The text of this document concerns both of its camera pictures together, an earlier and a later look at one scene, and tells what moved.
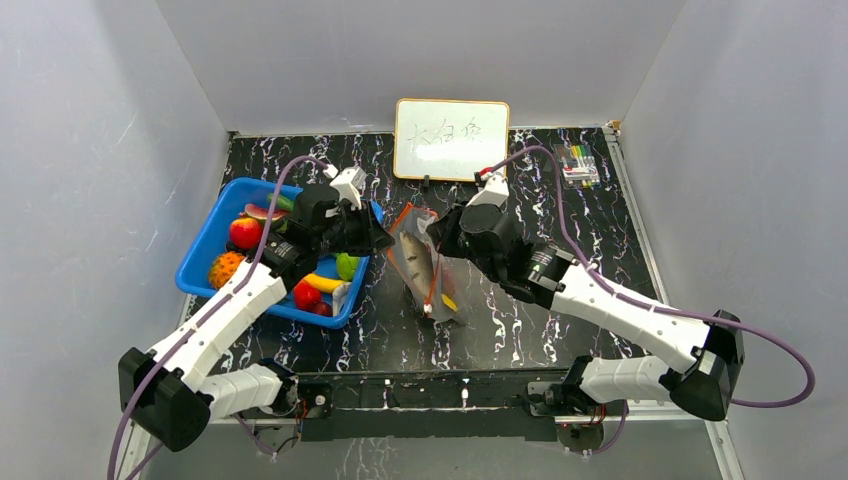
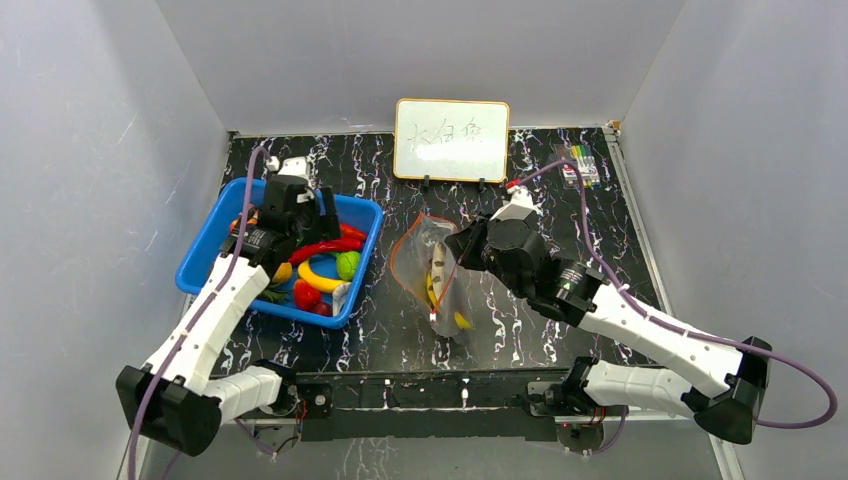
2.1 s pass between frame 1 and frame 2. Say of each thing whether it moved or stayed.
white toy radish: stayed
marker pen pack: stayed
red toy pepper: stayed
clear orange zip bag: moved
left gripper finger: moved
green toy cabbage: stayed
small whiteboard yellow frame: stayed
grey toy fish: moved
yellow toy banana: stayed
